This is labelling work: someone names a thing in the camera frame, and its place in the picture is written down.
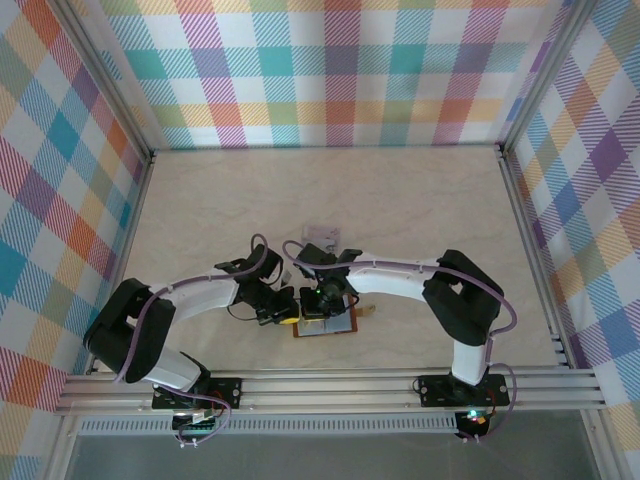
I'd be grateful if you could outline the wide aluminium rail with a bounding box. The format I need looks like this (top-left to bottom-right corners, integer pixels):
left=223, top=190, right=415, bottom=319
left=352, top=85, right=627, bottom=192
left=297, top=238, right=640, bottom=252
left=54, top=367, right=609, bottom=416

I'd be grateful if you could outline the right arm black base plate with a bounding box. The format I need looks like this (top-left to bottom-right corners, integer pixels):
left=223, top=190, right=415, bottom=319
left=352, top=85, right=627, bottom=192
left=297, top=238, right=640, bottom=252
left=417, top=373, right=510, bottom=407

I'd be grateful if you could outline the aluminium side rail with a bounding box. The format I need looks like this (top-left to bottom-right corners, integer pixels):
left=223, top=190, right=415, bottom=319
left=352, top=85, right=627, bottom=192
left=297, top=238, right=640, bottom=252
left=84, top=152, right=157, bottom=376
left=497, top=143, right=574, bottom=371

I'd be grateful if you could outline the aluminium frame leg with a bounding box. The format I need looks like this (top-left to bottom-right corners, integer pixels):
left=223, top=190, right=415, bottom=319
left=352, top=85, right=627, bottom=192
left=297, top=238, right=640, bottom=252
left=44, top=414, right=84, bottom=480
left=582, top=409, right=621, bottom=480

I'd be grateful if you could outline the brown leather card holder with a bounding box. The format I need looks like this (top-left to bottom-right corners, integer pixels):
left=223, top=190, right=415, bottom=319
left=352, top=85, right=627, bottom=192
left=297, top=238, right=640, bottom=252
left=293, top=304, right=377, bottom=339

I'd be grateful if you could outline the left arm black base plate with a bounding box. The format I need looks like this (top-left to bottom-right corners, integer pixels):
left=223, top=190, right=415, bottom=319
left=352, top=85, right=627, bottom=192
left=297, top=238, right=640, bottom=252
left=152, top=377, right=244, bottom=410

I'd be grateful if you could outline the grey slotted cable duct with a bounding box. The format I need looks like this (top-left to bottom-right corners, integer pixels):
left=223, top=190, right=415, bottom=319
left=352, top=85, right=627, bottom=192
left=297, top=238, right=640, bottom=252
left=77, top=413, right=461, bottom=435

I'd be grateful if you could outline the aluminium frame post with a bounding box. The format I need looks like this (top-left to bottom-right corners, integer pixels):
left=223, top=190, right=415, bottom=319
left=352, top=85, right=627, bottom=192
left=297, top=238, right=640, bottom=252
left=499, top=0, right=591, bottom=151
left=52, top=0, right=156, bottom=164

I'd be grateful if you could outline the clear plastic bag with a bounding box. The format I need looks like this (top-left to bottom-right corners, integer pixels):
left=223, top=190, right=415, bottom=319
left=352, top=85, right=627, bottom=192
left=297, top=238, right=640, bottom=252
left=301, top=224, right=345, bottom=253

